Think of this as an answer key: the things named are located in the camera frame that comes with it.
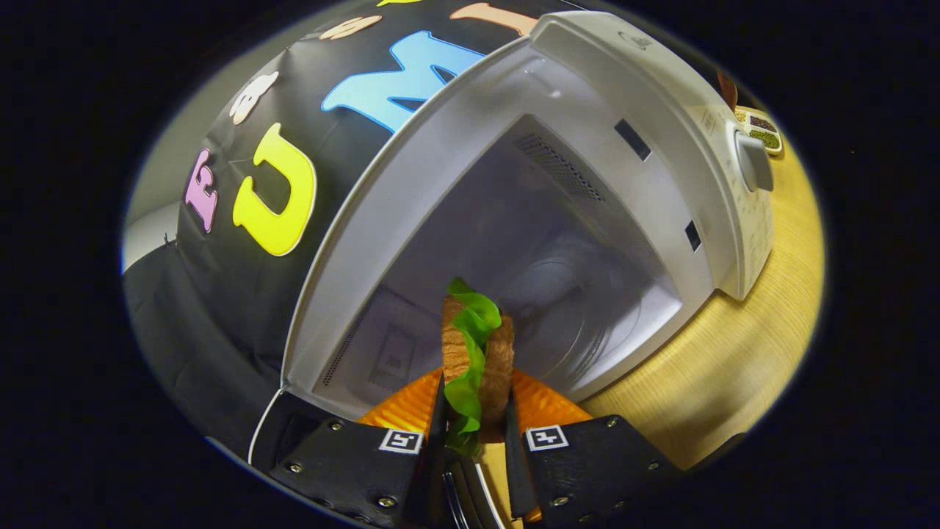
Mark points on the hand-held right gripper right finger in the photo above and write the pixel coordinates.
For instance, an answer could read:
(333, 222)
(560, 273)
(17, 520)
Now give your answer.
(587, 463)

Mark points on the lettuce sandwich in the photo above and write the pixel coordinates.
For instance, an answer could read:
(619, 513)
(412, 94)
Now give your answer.
(499, 367)

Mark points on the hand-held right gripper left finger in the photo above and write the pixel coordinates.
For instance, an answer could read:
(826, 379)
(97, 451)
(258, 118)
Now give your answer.
(367, 463)

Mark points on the white divided dish with beans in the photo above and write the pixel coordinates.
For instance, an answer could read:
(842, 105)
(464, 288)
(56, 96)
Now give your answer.
(764, 132)

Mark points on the white microwave oven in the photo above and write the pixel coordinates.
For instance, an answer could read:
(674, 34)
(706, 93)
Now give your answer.
(411, 184)

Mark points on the brown wooden spoon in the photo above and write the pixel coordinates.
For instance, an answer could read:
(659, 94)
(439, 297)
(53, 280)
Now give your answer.
(728, 90)

